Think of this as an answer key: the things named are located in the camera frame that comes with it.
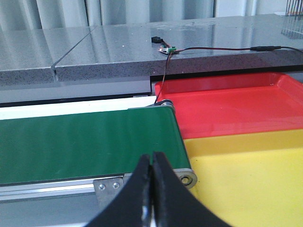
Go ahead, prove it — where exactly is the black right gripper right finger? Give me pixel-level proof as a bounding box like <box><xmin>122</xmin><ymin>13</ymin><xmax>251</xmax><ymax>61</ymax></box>
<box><xmin>152</xmin><ymin>152</ymin><xmax>229</xmax><ymax>227</ymax></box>

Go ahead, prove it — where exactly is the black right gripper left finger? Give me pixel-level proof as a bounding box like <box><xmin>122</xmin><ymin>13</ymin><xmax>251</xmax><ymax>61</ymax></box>
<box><xmin>88</xmin><ymin>155</ymin><xmax>152</xmax><ymax>227</ymax></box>

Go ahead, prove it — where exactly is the green conveyor belt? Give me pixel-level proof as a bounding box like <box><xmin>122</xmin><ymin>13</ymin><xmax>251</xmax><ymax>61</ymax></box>
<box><xmin>0</xmin><ymin>107</ymin><xmax>190</xmax><ymax>184</ymax></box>

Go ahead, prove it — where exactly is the yellow plastic tray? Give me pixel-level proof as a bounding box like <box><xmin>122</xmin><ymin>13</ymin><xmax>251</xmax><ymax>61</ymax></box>
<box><xmin>185</xmin><ymin>130</ymin><xmax>303</xmax><ymax>227</ymax></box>

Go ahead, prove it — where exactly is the red plastic tray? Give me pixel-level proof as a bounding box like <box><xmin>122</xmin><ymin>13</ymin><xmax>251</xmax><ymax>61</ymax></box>
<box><xmin>155</xmin><ymin>72</ymin><xmax>303</xmax><ymax>139</ymax></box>

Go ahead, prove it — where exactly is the grey granite counter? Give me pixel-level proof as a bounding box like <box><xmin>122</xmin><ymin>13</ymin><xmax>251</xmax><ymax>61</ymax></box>
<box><xmin>0</xmin><ymin>14</ymin><xmax>303</xmax><ymax>90</ymax></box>

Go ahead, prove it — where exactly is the small green circuit board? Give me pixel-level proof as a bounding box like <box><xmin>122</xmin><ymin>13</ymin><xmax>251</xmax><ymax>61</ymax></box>
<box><xmin>158</xmin><ymin>45</ymin><xmax>178</xmax><ymax>55</ymax></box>

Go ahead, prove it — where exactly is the black plug connector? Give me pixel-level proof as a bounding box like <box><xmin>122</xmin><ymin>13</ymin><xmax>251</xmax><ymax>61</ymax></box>
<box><xmin>151</xmin><ymin>36</ymin><xmax>163</xmax><ymax>44</ymax></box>

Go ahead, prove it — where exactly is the grey curtain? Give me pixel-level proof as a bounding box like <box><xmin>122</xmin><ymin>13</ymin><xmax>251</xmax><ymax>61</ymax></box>
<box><xmin>0</xmin><ymin>0</ymin><xmax>303</xmax><ymax>31</ymax></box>

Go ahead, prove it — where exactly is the aluminium conveyor frame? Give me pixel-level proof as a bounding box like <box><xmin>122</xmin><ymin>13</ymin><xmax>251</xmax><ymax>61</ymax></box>
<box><xmin>0</xmin><ymin>102</ymin><xmax>197</xmax><ymax>227</ymax></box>

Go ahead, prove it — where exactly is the red black power cable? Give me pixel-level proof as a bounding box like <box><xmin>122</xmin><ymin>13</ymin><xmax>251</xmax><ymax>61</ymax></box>
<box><xmin>155</xmin><ymin>45</ymin><xmax>303</xmax><ymax>104</ymax></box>

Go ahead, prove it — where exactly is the wire rack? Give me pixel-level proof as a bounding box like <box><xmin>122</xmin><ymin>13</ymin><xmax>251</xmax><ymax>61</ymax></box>
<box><xmin>280</xmin><ymin>0</ymin><xmax>303</xmax><ymax>40</ymax></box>

